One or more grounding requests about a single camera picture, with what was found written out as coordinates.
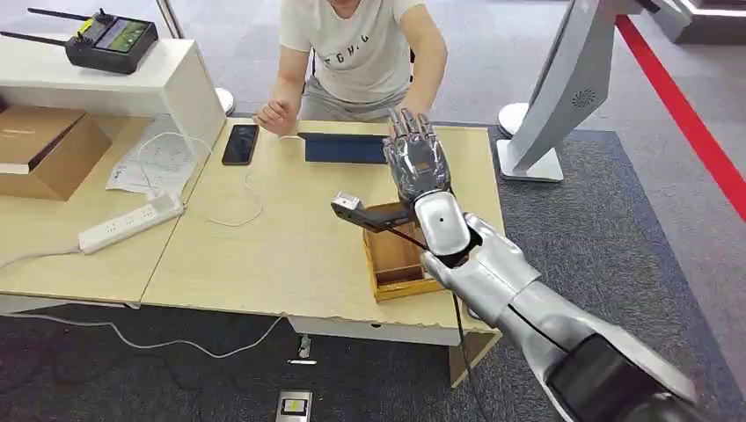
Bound pale wooden desk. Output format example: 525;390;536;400
141;119;507;389
0;116;205;316

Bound black camera cable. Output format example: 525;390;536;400
384;227;485;422

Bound dark blue tablet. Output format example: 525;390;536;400
296;132;391;165

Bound white desk shelf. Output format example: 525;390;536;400
0;37;227;170

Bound dark platform with light strip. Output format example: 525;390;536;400
669;0;746;45

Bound small white floor bracket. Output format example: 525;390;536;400
287;334;318;367

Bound white floor cable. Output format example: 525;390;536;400
0;311;287;360

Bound white power strip cable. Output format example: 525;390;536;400
0;247;83;272

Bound grey kiosk display stand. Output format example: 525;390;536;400
496;0;662;184

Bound thin white charging cable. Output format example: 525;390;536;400
136;130;304;229

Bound white power strip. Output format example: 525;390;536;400
78;193;185;256

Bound person's right hand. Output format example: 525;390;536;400
253;98;298;136

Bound black remote controller with antennas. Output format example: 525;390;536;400
0;6;159;76

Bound black smartphone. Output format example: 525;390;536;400
221;123;260;167

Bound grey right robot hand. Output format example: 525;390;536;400
383;107;453;205

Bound brown cardboard box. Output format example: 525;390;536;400
0;105;112;202

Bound person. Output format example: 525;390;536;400
253;0;449;136

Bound dark grey carpet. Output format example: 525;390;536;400
0;122;746;422

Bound white paper sheets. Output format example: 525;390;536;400
106;113;214;200

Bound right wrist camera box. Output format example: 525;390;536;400
331;192;418;234

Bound wooden card box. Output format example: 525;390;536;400
362;201;447;304

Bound metal floor socket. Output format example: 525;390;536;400
274;389;313;422

